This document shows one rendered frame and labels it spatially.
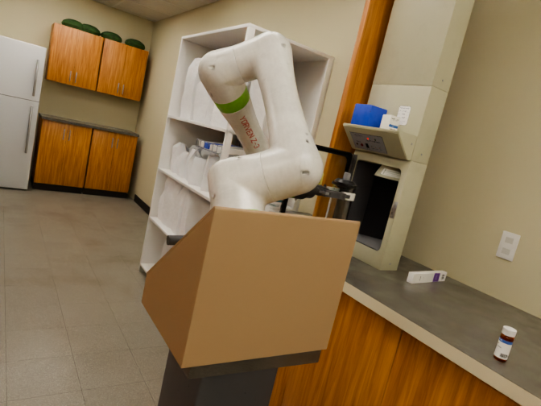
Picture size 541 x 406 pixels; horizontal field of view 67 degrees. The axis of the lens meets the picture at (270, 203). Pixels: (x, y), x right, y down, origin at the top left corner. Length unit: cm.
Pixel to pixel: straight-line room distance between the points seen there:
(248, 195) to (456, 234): 133
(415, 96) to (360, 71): 32
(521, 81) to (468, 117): 25
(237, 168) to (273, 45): 40
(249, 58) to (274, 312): 72
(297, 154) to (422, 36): 106
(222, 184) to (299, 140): 21
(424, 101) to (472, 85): 47
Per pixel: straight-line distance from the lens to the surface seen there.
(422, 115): 177
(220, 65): 125
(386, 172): 185
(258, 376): 103
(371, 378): 153
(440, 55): 181
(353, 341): 156
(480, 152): 211
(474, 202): 208
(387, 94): 192
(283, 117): 105
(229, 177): 99
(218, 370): 88
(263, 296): 82
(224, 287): 77
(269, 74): 116
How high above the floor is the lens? 138
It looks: 9 degrees down
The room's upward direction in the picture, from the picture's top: 13 degrees clockwise
